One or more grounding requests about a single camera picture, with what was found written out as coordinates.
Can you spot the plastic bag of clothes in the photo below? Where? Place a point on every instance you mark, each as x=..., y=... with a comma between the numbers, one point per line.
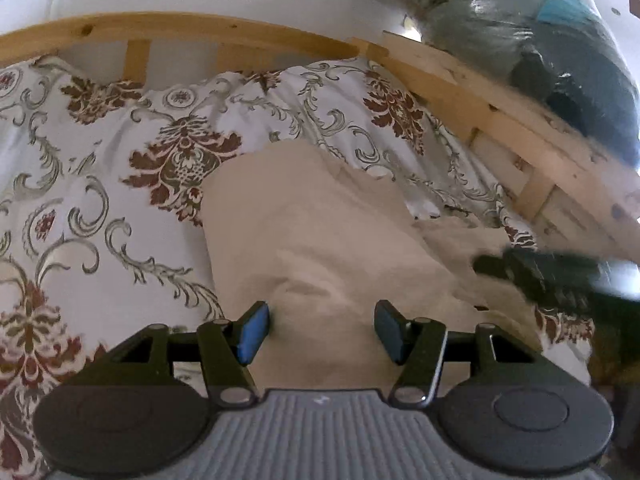
x=559, y=53

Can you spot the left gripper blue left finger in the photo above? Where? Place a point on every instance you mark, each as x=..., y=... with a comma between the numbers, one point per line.
x=227, y=348

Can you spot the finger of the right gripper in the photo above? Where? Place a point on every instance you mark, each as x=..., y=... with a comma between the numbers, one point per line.
x=502, y=267

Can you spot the white floral bed quilt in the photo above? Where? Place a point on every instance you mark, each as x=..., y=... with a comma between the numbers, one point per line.
x=102, y=191

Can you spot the beige hooded jacket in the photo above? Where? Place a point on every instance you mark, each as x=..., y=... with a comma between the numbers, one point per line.
x=322, y=243

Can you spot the wooden bed frame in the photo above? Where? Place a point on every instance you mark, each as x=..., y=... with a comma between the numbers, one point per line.
x=473, y=107

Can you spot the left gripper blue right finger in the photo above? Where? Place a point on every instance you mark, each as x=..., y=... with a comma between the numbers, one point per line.
x=418, y=347

